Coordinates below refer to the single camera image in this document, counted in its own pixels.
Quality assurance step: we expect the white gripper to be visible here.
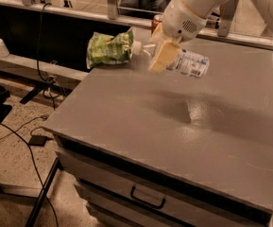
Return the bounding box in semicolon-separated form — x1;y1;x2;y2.
148;0;207;73

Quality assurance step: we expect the clear plastic water bottle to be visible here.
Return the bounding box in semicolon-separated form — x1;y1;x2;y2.
131;41;210;79

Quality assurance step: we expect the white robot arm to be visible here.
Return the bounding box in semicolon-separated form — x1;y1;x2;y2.
152;0;273;227

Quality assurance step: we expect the red soda can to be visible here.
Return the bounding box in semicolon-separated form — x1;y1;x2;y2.
151;14;162;33

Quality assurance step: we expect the green chip bag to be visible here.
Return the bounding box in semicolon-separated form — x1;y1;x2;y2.
86;30;134;69

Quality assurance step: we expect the grey drawer cabinet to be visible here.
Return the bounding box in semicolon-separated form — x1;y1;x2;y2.
45;39;273;227

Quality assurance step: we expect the metal railing bar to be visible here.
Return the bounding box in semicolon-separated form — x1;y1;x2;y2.
0;0;273;50

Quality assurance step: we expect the black power adapter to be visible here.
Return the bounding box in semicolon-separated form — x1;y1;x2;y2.
28;135;47;147

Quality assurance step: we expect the black table leg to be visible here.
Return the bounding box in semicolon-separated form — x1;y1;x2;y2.
25;158;60;227

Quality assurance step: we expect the black hanging cable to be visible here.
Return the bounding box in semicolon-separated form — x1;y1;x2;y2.
36;3;63;111

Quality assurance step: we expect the black drawer handle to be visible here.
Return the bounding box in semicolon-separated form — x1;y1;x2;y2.
129;185;166;210

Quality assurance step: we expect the black floor cable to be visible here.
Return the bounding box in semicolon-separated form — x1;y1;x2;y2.
0;114;60;227

